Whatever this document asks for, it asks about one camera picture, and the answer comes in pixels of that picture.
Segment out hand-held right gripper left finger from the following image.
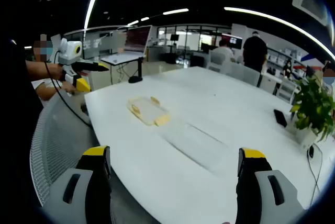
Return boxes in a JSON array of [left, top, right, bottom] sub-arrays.
[[43, 144, 113, 224]]

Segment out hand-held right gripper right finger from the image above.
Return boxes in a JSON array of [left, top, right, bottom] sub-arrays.
[[234, 147, 306, 224]]

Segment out clear box with yellow buckle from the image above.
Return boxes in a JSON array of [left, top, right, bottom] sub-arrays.
[[127, 96, 171, 127]]

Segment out person's left hand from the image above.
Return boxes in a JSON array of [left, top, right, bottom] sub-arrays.
[[48, 63, 65, 81]]

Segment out white side table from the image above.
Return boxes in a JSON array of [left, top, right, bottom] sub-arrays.
[[100, 52, 146, 85]]

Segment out black stand with round base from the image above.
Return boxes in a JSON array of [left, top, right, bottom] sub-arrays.
[[128, 56, 145, 84]]

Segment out tilted display screen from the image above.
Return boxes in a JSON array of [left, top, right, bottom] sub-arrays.
[[122, 25, 153, 55]]

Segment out grey mesh office chair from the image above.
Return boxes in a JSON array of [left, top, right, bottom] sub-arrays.
[[29, 92, 105, 209]]

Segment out person's black shirt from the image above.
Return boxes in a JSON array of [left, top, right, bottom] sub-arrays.
[[5, 40, 45, 172]]

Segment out white plant pot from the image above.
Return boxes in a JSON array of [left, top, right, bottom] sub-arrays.
[[285, 121, 319, 150]]

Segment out black phone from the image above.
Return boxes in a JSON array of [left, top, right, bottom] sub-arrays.
[[273, 108, 288, 128]]

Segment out green potted plant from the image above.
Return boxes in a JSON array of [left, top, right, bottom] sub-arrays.
[[289, 73, 335, 142]]

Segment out white office chair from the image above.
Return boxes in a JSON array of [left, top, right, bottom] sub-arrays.
[[208, 50, 228, 73], [225, 61, 263, 88], [276, 79, 299, 104]]

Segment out black desk monitor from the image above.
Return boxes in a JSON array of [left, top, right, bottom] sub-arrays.
[[200, 42, 218, 53]]

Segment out shelf with storage boxes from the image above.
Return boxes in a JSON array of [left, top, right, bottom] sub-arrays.
[[266, 47, 306, 73]]

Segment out long curved ceiling light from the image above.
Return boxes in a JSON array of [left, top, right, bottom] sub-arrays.
[[224, 6, 335, 61]]

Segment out ceiling air vent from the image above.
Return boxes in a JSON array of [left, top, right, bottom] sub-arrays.
[[292, 0, 329, 26]]

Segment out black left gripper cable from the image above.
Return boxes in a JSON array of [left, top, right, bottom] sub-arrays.
[[43, 61, 93, 128]]

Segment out thin black mouse cable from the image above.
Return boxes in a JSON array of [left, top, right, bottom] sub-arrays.
[[306, 142, 324, 208]]

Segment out red blue wall graphic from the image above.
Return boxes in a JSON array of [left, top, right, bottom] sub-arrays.
[[293, 52, 325, 69]]

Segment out wall screen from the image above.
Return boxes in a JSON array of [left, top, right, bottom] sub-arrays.
[[221, 33, 243, 50]]

